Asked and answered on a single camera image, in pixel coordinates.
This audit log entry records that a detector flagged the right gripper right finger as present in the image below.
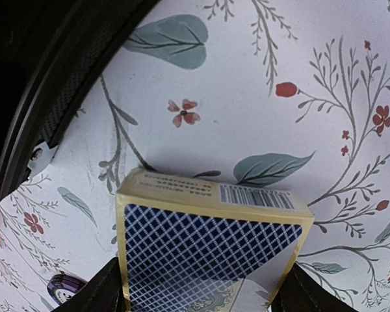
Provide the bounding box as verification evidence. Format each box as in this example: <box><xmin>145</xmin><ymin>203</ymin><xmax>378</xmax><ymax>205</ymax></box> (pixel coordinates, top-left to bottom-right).
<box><xmin>271</xmin><ymin>264</ymin><xmax>356</xmax><ymax>312</ymax></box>

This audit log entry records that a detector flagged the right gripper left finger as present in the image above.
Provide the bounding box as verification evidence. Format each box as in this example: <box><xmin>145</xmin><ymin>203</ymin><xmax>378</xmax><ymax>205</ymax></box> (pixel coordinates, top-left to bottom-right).
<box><xmin>54</xmin><ymin>257</ymin><xmax>127</xmax><ymax>312</ymax></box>

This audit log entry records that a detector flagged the blue playing card box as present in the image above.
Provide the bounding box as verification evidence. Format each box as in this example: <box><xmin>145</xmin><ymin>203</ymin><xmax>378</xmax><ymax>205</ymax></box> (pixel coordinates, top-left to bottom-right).
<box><xmin>116</xmin><ymin>168</ymin><xmax>314</xmax><ymax>311</ymax></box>

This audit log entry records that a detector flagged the black poker case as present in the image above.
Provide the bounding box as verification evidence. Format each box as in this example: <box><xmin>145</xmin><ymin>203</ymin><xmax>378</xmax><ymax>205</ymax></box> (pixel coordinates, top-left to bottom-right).
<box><xmin>0</xmin><ymin>1</ymin><xmax>156</xmax><ymax>200</ymax></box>

